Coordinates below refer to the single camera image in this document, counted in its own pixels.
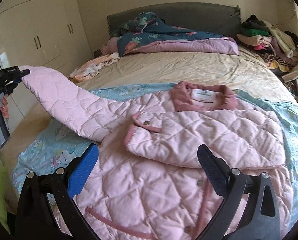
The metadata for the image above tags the dark floral purple quilt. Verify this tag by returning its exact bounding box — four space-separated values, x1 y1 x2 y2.
100 12 239 57

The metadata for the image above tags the bed with beige sheet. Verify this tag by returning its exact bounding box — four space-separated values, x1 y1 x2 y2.
0 47 298 209

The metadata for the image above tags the dark grey headboard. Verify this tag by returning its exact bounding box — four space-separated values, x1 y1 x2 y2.
107 2 241 38

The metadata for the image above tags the peach white small cloth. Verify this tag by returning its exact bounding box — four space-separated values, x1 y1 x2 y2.
68 53 120 82

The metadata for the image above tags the pink quilted jacket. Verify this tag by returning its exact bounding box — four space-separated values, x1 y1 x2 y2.
23 67 293 239

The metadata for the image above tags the pile of mixed clothes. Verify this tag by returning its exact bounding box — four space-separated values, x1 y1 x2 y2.
237 15 298 77

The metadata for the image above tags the light blue cartoon blanket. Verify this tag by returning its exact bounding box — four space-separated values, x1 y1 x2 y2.
12 83 298 226

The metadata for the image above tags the cream built-in wardrobe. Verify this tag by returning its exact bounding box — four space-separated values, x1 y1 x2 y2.
0 0 93 128

